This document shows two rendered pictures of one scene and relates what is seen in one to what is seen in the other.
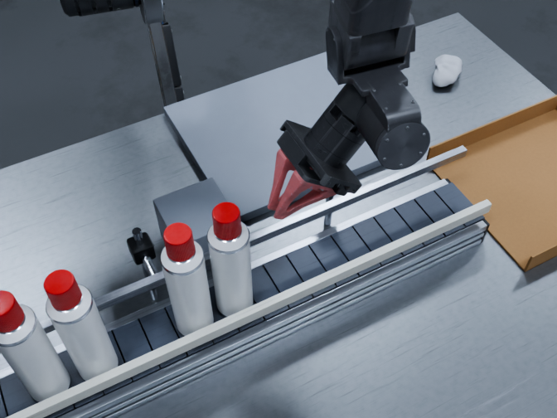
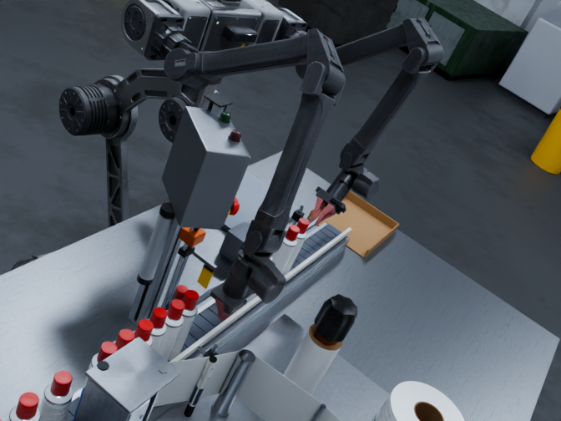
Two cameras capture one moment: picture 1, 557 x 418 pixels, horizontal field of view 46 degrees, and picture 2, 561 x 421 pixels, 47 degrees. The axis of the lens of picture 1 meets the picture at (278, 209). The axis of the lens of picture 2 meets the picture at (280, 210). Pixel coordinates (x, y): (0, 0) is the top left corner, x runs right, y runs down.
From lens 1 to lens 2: 1.45 m
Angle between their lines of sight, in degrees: 37
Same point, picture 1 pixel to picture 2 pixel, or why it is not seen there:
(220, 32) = (42, 159)
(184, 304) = (283, 263)
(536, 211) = (356, 235)
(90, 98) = not seen: outside the picture
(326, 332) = (309, 284)
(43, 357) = not seen: hidden behind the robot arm
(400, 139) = (373, 189)
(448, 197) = (331, 229)
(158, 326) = not seen: hidden behind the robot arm
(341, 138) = (344, 191)
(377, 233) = (314, 243)
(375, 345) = (329, 287)
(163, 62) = (124, 172)
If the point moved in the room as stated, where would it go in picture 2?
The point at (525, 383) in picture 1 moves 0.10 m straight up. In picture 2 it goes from (382, 295) to (396, 273)
